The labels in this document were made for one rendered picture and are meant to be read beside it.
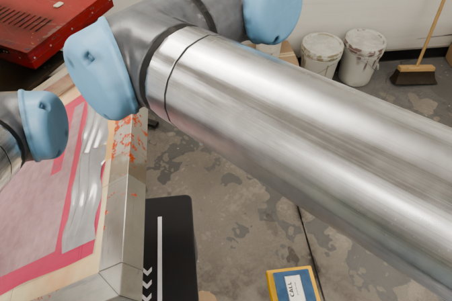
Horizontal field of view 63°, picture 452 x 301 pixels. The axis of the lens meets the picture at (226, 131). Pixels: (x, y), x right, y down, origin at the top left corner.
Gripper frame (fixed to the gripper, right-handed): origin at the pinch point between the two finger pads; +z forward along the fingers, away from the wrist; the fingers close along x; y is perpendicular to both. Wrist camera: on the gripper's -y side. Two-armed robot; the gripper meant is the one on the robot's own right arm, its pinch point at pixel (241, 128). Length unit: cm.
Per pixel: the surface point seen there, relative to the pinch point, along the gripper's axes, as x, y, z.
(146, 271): -40, 2, 44
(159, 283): -36, 6, 45
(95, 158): -25.1, 2.6, -6.0
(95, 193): -24.1, 10.1, -6.1
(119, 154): -17.2, 8.3, -11.4
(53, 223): -33.3, 11.5, -3.4
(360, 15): 91, -200, 136
